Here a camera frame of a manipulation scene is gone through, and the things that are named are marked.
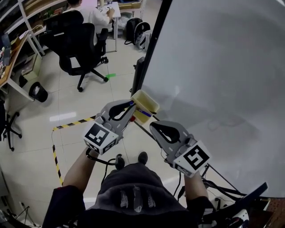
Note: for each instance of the open grey laptop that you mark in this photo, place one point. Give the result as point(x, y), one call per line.
point(6, 53)

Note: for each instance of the person's dark clothing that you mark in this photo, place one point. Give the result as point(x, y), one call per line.
point(133, 176)

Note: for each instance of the person's right shoe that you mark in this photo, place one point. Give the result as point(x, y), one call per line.
point(143, 158)

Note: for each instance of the person's right forearm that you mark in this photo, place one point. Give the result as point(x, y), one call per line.
point(194, 189)

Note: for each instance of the yellow black hazard tape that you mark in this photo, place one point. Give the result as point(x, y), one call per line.
point(73, 123)

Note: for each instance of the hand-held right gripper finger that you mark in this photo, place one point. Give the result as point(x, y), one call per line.
point(165, 148)
point(183, 133)

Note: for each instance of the green tape piece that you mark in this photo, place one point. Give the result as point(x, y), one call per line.
point(111, 75)

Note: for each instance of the large whiteboard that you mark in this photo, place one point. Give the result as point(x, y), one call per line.
point(222, 66)

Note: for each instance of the pale cardboard carton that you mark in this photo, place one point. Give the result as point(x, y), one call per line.
point(33, 69)

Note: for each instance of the wooden desk white legs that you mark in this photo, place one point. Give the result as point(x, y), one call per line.
point(6, 75)

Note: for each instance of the blue marker pen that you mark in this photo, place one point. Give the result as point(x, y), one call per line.
point(144, 112)

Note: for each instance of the white table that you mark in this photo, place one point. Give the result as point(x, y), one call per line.
point(114, 11)

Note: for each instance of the person's shoe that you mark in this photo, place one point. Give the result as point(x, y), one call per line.
point(143, 158)
point(120, 161)

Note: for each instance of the black swivel chair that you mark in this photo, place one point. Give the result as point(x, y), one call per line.
point(3, 120)

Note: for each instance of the cluster of small desk items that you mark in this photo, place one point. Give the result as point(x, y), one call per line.
point(2, 64)

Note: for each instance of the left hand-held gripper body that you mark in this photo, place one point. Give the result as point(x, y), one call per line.
point(98, 135)

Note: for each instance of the person's left shoe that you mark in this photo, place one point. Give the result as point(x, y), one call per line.
point(120, 161)

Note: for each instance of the white round camera device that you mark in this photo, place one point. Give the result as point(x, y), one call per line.
point(241, 214)

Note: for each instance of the grey white backpack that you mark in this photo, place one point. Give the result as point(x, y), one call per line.
point(144, 37)

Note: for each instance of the black waste bin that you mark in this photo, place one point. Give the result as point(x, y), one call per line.
point(39, 92)

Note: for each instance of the brown pegboard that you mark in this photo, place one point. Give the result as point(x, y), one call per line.
point(277, 211)

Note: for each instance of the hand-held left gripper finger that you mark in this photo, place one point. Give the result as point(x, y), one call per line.
point(105, 110)
point(127, 122)

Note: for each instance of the black backpack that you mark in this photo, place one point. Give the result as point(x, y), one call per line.
point(131, 31)

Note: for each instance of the red round magnet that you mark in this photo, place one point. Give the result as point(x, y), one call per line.
point(132, 119)

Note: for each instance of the black mesh office chair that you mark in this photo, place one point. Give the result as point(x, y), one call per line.
point(75, 44)

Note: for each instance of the cream marker tray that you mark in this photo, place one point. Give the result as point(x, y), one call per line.
point(147, 100)

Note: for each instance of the person's left forearm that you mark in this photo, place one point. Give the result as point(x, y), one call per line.
point(78, 171)

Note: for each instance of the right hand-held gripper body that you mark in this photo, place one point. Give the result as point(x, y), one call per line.
point(196, 158)

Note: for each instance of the white shelf rack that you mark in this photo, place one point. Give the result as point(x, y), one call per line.
point(31, 27)

